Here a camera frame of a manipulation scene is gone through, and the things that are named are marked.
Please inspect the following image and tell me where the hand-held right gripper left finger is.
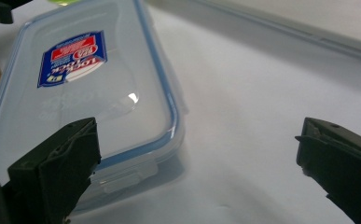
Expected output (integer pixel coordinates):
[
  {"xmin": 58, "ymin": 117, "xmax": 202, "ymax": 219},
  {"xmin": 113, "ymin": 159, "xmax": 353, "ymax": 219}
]
[{"xmin": 2, "ymin": 117, "xmax": 102, "ymax": 224}]

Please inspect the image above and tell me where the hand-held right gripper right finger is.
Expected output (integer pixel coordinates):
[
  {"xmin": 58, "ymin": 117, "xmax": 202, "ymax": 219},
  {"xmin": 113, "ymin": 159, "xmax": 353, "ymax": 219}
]
[{"xmin": 295, "ymin": 117, "xmax": 361, "ymax": 224}]

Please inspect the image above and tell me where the green round lidded container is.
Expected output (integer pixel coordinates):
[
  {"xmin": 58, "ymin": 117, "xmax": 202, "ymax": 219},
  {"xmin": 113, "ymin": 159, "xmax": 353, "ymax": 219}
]
[{"xmin": 49, "ymin": 0, "xmax": 88, "ymax": 7}]

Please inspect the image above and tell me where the clear food container blue seal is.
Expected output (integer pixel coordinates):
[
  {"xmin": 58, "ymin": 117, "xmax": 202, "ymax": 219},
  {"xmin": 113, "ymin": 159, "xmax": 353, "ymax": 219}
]
[{"xmin": 0, "ymin": 0, "xmax": 190, "ymax": 216}]

